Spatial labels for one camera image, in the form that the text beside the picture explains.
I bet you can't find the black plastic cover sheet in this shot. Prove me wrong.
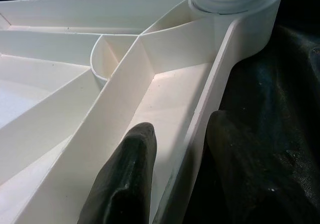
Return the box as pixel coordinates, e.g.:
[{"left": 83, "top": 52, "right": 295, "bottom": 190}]
[{"left": 219, "top": 0, "right": 320, "bottom": 202}]

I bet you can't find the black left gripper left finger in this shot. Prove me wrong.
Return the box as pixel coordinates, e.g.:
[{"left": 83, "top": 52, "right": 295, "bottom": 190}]
[{"left": 77, "top": 122, "right": 159, "bottom": 224}]

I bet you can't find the white plastic table top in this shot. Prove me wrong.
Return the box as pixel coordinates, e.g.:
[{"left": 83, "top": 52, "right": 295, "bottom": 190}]
[{"left": 0, "top": 0, "right": 281, "bottom": 224}]

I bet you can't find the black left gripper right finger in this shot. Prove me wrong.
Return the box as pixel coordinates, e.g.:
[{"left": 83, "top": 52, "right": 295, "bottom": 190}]
[{"left": 206, "top": 110, "right": 320, "bottom": 224}]

